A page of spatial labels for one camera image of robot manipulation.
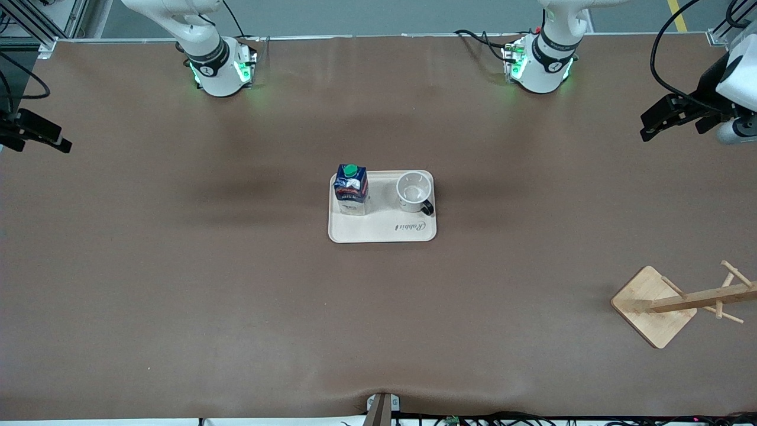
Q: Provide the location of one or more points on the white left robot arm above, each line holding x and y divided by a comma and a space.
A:
547, 65

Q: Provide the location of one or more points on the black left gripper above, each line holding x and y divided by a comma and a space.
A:
705, 92

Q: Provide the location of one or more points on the blue milk carton green cap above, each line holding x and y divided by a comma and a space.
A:
352, 189

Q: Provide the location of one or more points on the wooden mug stand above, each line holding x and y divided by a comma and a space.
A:
650, 319

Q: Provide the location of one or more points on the cream rectangular tray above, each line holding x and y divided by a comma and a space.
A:
384, 228

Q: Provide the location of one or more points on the aluminium frame profile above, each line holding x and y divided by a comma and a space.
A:
724, 32
35, 26

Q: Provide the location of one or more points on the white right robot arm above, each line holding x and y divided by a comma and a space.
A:
207, 59

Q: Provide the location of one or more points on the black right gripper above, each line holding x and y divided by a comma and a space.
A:
13, 129

